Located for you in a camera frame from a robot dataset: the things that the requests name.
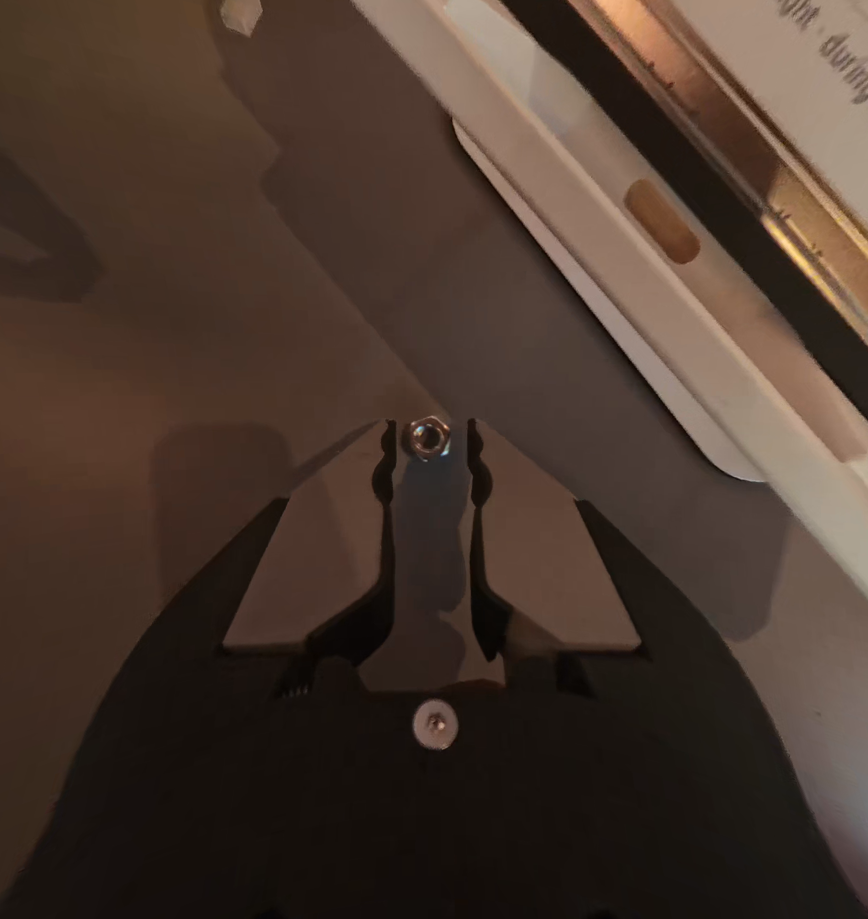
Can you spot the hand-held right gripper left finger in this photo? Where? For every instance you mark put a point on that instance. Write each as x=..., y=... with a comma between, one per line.
x=312, y=567

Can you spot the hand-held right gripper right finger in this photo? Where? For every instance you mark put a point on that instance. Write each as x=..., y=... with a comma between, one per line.
x=548, y=567

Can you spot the steel hex nut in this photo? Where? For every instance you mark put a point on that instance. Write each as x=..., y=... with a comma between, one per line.
x=412, y=449

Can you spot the wooden document stand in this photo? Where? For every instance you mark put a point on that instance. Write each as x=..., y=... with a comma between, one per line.
x=656, y=323

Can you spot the printed instruction sheet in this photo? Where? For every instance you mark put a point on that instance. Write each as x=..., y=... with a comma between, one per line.
x=800, y=86

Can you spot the small clear plastic piece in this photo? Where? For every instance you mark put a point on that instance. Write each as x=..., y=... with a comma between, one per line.
x=241, y=16

